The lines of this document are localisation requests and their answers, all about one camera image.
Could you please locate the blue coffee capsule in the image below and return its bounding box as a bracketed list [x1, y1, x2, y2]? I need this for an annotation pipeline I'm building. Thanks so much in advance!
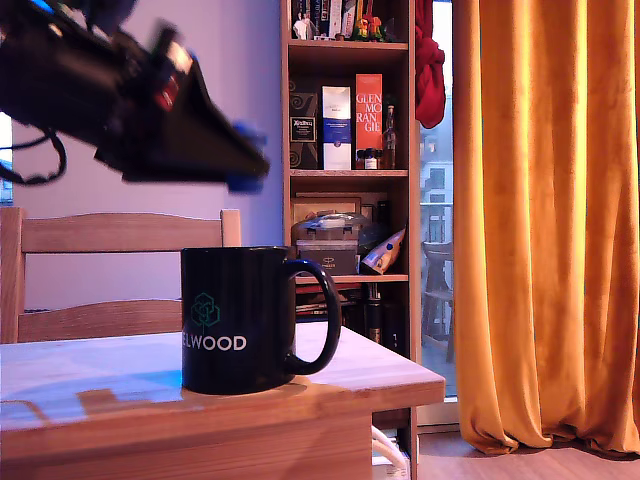
[224, 118, 268, 195]

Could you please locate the wooden chair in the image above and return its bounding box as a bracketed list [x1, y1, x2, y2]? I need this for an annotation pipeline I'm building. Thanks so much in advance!
[0, 207, 243, 345]

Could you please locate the black Ardbeg box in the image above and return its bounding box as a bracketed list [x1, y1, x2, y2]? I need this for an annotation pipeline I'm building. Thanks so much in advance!
[289, 77, 320, 170]

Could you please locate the white figurine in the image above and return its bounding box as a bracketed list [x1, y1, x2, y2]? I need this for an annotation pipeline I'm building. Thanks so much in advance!
[292, 12, 316, 41]

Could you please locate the black mug with ELWOOD print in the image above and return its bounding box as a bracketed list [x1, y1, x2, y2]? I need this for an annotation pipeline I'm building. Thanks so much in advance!
[180, 245, 343, 396]

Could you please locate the white and blue whisky box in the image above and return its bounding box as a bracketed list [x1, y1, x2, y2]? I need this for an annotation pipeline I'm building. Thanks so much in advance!
[321, 86, 353, 171]

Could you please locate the white book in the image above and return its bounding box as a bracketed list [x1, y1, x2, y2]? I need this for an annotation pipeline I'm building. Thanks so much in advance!
[328, 0, 344, 39]

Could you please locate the clear plastic lidded container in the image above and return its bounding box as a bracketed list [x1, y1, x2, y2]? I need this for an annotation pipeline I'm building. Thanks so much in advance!
[291, 211, 374, 257]

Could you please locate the wooden bookshelf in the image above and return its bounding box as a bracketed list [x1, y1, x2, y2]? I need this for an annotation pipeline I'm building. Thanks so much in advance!
[280, 0, 422, 480]

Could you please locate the orange Glenmorangie box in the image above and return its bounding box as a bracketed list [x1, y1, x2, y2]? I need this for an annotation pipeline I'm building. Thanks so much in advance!
[355, 74, 385, 170]

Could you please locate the colourful toy figurine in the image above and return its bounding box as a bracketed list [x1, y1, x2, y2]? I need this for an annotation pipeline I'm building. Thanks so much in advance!
[351, 14, 386, 43]

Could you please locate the black gift box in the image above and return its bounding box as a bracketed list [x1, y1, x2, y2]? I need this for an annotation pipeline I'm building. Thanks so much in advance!
[298, 248, 359, 277]

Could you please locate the clear glass bottle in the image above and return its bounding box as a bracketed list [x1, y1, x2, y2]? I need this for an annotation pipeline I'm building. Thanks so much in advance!
[382, 104, 398, 170]

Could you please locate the dark round bowl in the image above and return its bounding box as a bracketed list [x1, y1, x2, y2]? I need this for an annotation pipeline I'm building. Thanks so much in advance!
[358, 222, 390, 251]

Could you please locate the gold and blue snack bag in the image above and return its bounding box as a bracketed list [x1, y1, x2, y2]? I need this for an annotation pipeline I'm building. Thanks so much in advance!
[360, 227, 407, 277]

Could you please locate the red hanging cloth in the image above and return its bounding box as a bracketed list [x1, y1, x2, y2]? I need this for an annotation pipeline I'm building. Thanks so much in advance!
[413, 0, 447, 130]

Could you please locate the black flask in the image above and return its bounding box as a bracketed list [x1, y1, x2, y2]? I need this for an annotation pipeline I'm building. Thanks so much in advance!
[363, 282, 384, 346]

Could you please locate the balcony chair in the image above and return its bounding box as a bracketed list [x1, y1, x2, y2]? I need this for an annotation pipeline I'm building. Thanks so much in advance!
[422, 241, 455, 364]

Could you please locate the orange curtain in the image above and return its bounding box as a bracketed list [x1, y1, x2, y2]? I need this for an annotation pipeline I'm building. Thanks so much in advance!
[452, 0, 640, 457]

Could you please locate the black cable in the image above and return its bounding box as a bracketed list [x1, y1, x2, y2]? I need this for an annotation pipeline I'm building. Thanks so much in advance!
[0, 127, 69, 187]

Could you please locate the wooden picture frame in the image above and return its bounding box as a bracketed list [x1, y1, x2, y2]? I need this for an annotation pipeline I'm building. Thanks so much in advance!
[291, 192, 390, 221]

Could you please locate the white cable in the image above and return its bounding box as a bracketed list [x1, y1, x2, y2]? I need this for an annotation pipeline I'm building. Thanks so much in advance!
[370, 424, 407, 469]

